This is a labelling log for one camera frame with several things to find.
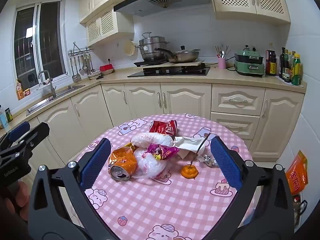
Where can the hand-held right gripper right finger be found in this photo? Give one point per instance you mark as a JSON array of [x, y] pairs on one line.
[[225, 165]]

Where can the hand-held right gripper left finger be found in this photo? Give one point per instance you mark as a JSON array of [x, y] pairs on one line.
[[96, 162]]

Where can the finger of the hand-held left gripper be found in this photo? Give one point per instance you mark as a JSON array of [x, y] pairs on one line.
[[32, 137], [18, 130]]

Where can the orange peel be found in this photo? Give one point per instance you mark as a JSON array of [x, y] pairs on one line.
[[190, 172]]

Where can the white paper tissue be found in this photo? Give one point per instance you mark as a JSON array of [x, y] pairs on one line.
[[187, 146]]

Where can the white printed plastic bag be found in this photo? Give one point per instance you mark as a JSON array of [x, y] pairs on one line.
[[150, 140]]

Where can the red snack wrapper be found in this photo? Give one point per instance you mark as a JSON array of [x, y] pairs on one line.
[[163, 128]]

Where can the person's left hand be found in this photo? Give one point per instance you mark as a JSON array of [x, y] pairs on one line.
[[21, 200]]

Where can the silver foil wrapper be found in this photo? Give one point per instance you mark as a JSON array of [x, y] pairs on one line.
[[208, 160]]

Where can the clear plastic bottle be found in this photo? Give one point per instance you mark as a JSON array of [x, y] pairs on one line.
[[3, 118]]

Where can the crushed orange can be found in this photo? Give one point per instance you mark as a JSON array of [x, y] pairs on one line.
[[125, 160]]

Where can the thin wooden skewer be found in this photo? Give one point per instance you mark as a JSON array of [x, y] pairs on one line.
[[196, 154]]

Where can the cream cabinet drawer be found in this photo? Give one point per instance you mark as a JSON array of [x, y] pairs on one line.
[[237, 100], [235, 126]]

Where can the steel sink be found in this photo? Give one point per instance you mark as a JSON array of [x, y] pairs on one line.
[[50, 100]]

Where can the steel faucet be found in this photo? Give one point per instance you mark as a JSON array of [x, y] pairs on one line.
[[52, 87]]

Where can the purple snack wrapper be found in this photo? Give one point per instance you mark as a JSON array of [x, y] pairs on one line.
[[162, 151]]

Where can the orange rice bag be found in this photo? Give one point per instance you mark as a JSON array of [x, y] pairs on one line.
[[296, 175]]

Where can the pink checked tablecloth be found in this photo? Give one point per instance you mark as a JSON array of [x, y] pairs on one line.
[[155, 205]]

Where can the hanging steel ladle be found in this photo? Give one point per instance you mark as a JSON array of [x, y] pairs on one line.
[[80, 68], [91, 68], [75, 76], [85, 66]]

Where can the cream lower kitchen cabinets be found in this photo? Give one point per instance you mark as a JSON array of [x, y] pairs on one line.
[[140, 100]]

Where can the beige kitchen countertop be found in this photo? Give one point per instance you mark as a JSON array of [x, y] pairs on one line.
[[225, 76]]

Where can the white bowl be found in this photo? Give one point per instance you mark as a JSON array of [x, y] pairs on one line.
[[110, 72]]

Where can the red bowl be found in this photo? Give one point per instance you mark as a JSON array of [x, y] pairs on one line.
[[106, 67]]

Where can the steel utensil rack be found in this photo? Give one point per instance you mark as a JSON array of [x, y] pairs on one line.
[[80, 51]]

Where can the pink utensil holder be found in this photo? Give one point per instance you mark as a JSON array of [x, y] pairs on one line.
[[221, 63]]

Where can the green electric grill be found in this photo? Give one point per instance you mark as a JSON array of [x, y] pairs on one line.
[[250, 66]]

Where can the wooden board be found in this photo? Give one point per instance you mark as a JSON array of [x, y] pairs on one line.
[[190, 63]]

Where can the black gas stove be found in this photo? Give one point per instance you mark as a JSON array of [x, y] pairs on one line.
[[170, 72]]

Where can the soy sauce bottle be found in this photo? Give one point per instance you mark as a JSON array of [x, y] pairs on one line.
[[271, 65]]

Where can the dark glass bottle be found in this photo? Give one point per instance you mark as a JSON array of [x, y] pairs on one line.
[[282, 65], [288, 72]]

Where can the chopsticks and spoons bundle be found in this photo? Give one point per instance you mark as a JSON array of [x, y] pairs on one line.
[[222, 52]]

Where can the black induction cooker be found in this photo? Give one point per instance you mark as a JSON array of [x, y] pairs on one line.
[[150, 63]]

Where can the steel frying pan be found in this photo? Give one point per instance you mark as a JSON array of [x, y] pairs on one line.
[[185, 56]]

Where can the green bottle yellow cap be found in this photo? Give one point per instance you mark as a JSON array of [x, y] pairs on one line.
[[296, 72]]

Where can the yellow plastic colander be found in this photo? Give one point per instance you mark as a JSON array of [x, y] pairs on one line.
[[130, 48]]

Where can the steel steamer pot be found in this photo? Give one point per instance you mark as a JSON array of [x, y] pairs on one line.
[[151, 47]]

